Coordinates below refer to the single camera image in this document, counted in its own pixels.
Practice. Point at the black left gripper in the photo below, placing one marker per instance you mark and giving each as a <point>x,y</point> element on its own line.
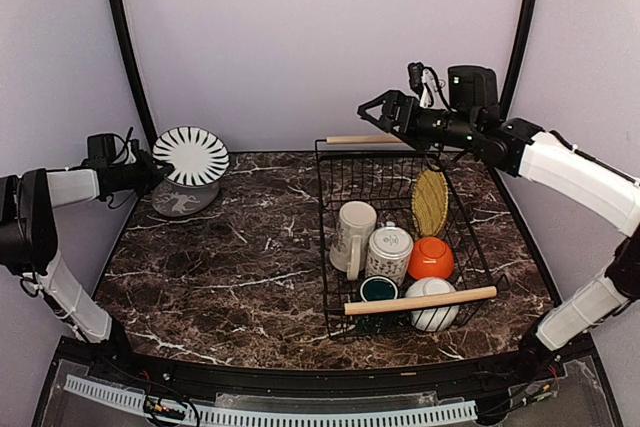
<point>154,173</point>

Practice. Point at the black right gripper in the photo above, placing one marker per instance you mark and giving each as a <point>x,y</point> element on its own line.
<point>394,99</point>

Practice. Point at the grey reindeer snowflake plate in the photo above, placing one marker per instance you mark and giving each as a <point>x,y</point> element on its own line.
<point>174,201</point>

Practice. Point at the white plate with black stripes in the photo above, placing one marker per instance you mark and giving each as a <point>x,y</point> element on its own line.
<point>199,158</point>

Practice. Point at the yellow woven plate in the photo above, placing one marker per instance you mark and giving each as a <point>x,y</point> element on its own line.
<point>429,203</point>

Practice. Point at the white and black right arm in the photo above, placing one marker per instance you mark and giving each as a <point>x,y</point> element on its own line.
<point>467,116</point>

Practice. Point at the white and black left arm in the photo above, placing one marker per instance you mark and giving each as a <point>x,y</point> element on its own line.
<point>29,238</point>

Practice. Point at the white mug with grey pattern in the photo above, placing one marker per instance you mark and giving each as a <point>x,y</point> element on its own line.
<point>356,222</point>

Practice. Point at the white cup with black characters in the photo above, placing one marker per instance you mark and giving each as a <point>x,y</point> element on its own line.
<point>389,251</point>

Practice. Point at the orange bowl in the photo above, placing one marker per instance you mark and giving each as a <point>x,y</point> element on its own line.
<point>431,257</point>

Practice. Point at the dark green cup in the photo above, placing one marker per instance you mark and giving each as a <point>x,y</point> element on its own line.
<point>378,288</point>

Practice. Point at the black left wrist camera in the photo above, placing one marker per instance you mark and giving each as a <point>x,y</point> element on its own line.
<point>133,152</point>

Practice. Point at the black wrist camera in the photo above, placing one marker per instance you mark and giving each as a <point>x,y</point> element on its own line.
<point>419,83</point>
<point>133,152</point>

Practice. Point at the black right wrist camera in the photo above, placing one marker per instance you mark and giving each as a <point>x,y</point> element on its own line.
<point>419,83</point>

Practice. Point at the black wire dish rack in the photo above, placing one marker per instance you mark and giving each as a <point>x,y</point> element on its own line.
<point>385,180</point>

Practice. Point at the white slotted cable duct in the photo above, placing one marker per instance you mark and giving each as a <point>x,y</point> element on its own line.
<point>250,410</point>

